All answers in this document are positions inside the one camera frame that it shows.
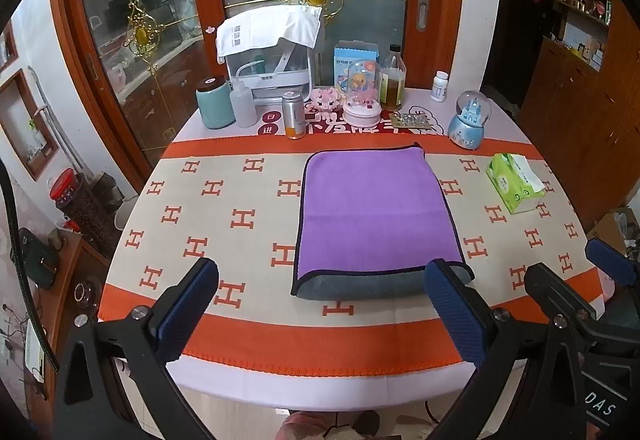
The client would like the blue castle snow globe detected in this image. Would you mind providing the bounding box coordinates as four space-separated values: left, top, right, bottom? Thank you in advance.
447 90 492 151

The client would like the orange beige patterned blanket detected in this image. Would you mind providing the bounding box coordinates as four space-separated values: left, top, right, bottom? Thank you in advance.
97 137 607 378

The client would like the black bag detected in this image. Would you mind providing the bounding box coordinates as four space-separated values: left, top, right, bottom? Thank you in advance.
19 227 66 291

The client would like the green tissue pack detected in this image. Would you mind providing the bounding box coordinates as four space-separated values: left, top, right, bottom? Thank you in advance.
486 152 546 215

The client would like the pill blister pack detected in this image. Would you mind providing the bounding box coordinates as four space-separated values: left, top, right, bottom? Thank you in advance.
389 112 432 130

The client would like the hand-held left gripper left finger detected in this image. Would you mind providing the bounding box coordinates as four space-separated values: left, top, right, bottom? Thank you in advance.
52 257 221 440

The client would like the purple towel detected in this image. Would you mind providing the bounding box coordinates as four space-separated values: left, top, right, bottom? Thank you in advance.
291 142 475 301

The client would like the clear squeeze bottle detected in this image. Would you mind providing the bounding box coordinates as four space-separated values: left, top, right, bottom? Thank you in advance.
229 61 265 129

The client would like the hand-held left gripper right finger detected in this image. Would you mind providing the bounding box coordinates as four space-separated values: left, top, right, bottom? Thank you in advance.
424 259 596 440

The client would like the wooden side table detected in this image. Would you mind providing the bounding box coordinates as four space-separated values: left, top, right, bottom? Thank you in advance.
20 229 112 403

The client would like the pink block toy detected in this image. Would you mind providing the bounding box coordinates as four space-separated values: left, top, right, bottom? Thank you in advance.
306 88 347 114

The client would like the wooden cabinet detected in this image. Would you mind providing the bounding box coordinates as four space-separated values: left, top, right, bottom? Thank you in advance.
520 0 640 233

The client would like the teal insulated jar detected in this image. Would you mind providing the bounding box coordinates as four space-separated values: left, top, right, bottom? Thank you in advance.
196 77 237 129

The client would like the pink cloth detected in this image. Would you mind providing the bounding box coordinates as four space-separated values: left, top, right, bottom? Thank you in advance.
277 410 383 440

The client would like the silver orange drink can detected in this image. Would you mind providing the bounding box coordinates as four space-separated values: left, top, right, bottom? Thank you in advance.
281 90 307 141

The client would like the white bucket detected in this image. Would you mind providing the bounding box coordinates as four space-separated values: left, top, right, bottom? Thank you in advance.
114 206 142 235

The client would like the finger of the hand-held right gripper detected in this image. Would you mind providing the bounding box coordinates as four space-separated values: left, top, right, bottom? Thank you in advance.
524 263 598 321
585 237 640 289

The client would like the oil bottle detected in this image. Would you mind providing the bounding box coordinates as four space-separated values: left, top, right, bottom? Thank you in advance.
380 44 407 111

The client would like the white countertop appliance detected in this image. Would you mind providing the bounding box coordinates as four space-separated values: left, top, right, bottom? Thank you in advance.
225 44 317 104

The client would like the wooden glass sliding door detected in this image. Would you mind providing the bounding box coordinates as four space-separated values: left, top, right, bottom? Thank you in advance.
47 0 466 178

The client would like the pink duck snow globe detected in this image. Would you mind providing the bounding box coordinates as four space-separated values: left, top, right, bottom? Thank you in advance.
342 60 382 127

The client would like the red lidded jar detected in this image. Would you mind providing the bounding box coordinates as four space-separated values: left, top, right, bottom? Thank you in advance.
49 168 110 248

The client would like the cardboard box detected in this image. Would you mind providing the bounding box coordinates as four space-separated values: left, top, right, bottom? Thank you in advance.
590 207 640 261

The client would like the white pill bottle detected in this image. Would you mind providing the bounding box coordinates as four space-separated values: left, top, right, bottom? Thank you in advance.
431 70 449 102

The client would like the light blue carton box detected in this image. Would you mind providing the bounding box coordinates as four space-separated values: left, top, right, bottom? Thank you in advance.
334 41 379 88

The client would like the white cloth cover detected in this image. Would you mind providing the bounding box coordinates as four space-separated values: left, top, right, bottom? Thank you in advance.
216 6 323 64

